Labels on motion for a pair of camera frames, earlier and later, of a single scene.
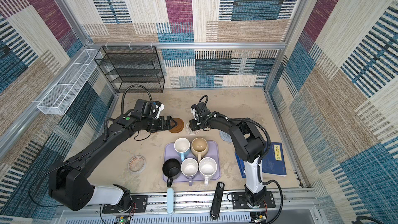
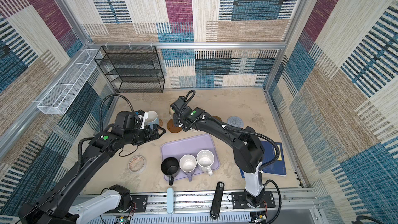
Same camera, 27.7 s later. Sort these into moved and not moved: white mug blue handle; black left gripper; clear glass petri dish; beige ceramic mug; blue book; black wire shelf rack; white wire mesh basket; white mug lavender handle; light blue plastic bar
Moved: beige ceramic mug; white mug blue handle; black left gripper
Not moved: clear glass petri dish; white wire mesh basket; blue book; light blue plastic bar; white mug lavender handle; black wire shelf rack
